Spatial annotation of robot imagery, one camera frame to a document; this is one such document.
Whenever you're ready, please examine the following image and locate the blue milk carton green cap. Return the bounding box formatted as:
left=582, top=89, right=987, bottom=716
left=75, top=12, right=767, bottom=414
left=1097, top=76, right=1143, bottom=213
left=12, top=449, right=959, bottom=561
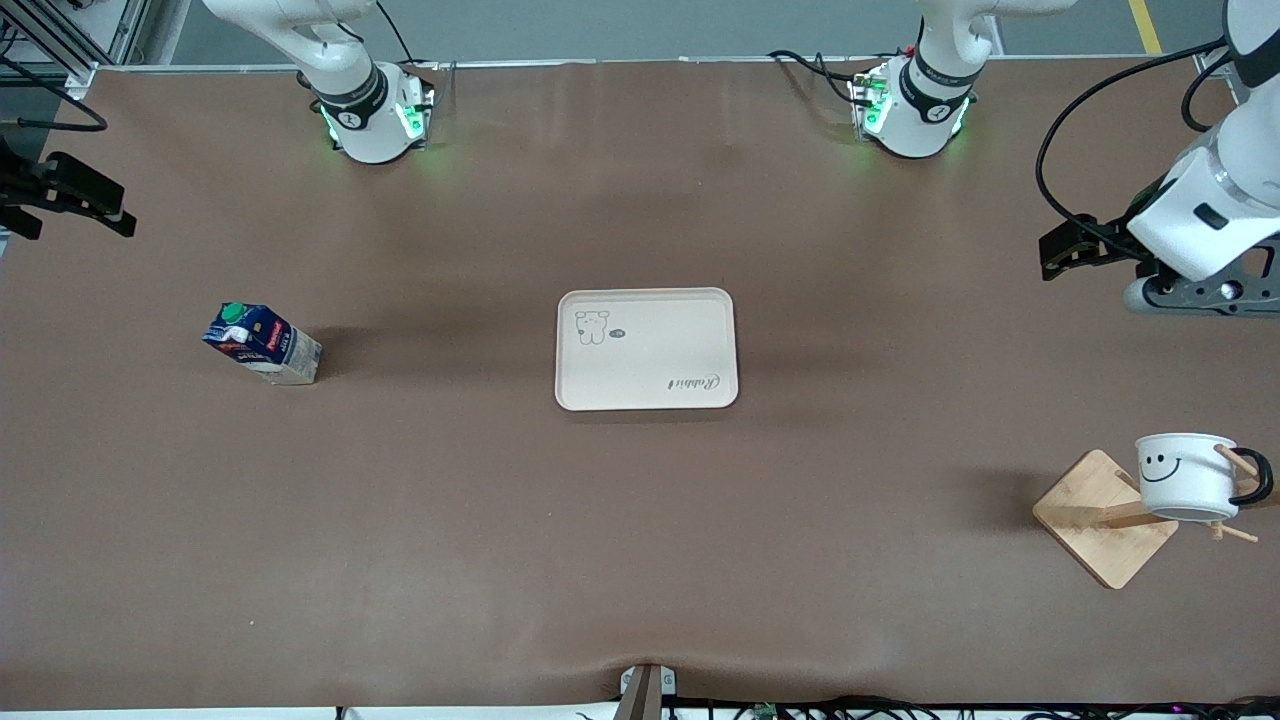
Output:
left=202, top=300, right=324, bottom=387

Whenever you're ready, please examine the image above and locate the white mug black handle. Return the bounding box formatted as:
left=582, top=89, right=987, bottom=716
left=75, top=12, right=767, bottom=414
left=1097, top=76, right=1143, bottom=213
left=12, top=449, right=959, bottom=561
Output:
left=1135, top=432, right=1275, bottom=524

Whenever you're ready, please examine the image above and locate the wooden cup rack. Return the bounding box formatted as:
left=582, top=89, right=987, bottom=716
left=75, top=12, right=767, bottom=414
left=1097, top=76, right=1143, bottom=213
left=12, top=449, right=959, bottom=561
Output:
left=1032, top=443, right=1265, bottom=591

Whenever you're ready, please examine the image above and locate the beige plastic tray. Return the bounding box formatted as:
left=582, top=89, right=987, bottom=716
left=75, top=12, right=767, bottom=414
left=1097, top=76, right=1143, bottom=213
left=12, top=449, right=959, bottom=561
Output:
left=555, top=288, right=740, bottom=412

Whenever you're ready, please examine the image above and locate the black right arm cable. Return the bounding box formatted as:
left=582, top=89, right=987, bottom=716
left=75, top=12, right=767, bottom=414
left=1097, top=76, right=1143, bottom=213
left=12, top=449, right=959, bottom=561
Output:
left=0, top=55, right=109, bottom=135

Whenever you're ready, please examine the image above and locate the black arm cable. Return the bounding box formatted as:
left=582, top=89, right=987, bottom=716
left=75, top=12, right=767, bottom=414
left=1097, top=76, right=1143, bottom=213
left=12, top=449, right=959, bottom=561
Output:
left=1035, top=38, right=1233, bottom=253
left=0, top=55, right=109, bottom=135

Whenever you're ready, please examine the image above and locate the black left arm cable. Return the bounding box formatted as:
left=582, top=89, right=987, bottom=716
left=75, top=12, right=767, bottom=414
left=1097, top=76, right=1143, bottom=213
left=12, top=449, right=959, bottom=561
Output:
left=1035, top=38, right=1233, bottom=253

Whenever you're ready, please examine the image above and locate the aluminium frame profile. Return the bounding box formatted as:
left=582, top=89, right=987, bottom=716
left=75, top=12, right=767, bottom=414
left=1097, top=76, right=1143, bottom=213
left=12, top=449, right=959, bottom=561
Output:
left=0, top=0, right=151, bottom=99

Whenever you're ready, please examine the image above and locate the black base cable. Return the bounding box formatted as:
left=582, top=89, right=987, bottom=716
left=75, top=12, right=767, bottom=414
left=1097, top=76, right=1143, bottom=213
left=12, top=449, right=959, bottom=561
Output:
left=768, top=48, right=863, bottom=105

